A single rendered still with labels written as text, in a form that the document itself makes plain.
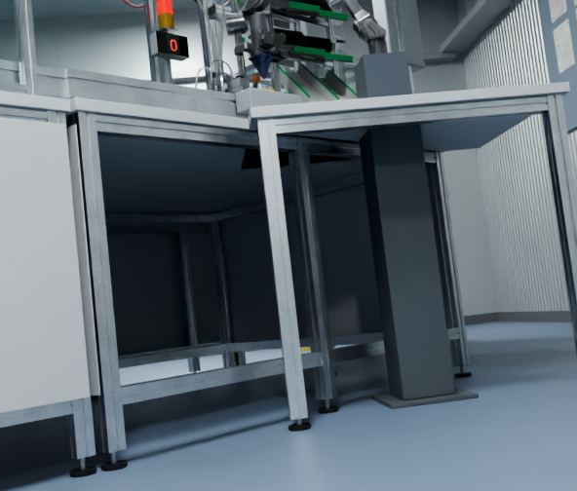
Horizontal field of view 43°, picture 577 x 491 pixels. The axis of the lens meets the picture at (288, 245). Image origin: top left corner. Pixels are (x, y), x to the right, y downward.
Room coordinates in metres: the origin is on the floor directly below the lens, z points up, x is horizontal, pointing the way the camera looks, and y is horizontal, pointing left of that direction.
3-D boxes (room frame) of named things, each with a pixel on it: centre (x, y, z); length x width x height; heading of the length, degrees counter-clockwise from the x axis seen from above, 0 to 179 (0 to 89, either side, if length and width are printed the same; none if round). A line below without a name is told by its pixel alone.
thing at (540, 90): (2.32, -0.35, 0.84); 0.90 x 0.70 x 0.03; 97
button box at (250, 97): (2.17, 0.01, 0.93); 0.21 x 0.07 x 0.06; 134
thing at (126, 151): (2.70, 0.41, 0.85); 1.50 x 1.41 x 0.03; 134
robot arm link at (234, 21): (2.30, 0.06, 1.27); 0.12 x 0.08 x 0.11; 86
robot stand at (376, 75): (2.27, -0.35, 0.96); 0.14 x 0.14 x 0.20; 7
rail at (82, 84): (2.08, 0.19, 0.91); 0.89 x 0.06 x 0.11; 134
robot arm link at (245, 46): (2.30, 0.02, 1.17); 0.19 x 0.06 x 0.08; 134
